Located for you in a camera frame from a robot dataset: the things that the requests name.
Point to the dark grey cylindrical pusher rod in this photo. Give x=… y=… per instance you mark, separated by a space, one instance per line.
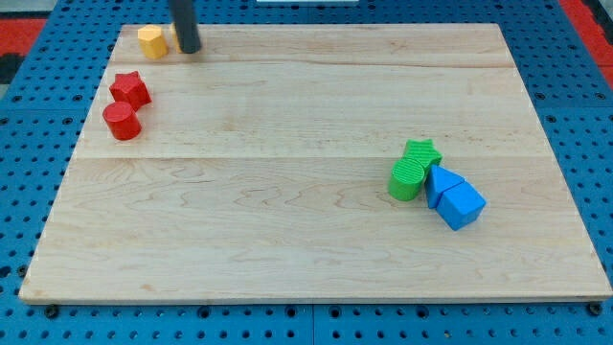
x=185 y=26

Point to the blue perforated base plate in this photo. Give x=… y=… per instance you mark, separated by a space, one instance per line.
x=47 y=102

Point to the blue triangle block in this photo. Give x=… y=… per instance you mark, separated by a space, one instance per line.
x=437 y=182

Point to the light wooden board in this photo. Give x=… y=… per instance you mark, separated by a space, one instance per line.
x=261 y=172

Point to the yellow hexagon block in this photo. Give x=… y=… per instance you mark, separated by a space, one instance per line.
x=152 y=41

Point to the blue cube block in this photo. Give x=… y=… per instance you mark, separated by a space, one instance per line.
x=460 y=205

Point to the green cylinder block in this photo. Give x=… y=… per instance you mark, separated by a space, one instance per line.
x=406 y=179

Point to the red cylinder block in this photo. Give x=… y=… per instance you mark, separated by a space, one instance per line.
x=122 y=121

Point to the yellow block behind rod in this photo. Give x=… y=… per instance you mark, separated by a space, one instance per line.
x=174 y=38

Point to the green star block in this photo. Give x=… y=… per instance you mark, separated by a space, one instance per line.
x=424 y=152

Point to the red star block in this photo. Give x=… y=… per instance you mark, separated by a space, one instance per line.
x=131 y=89

